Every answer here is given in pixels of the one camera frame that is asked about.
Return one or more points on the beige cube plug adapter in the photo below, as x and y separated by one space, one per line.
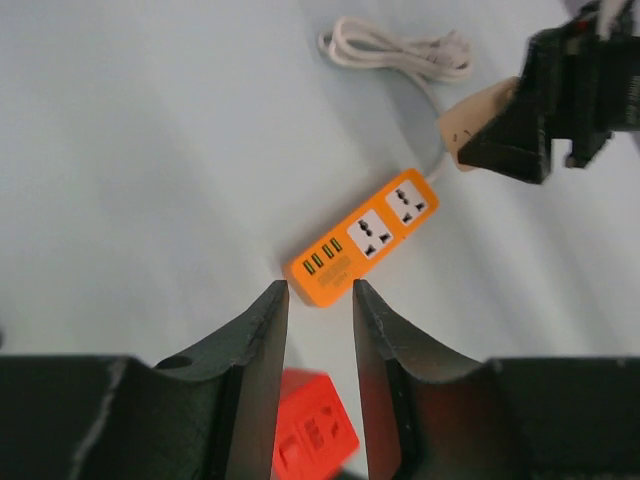
466 118

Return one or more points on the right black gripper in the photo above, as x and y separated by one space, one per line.
585 73

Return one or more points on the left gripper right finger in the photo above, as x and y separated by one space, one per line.
430 412

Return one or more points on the red cube plug adapter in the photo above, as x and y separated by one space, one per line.
314 436

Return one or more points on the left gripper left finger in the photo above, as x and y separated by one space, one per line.
207 412

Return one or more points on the orange power strip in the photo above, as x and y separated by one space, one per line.
323 272

